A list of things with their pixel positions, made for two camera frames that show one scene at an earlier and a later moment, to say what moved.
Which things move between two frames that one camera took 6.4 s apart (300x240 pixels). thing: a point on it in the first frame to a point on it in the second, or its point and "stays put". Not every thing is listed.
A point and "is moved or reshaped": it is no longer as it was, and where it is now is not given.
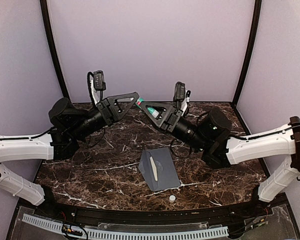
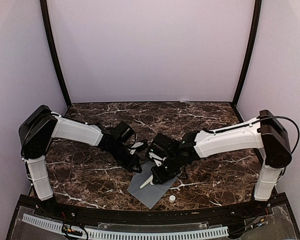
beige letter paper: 154,169 is moved or reshaped
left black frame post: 45,9 stays put
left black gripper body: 106,110 to 122,159
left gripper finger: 120,116 to 137,168
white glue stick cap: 172,198 stays put
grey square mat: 167,175 is moved or reshaped
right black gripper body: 172,120 to 169,173
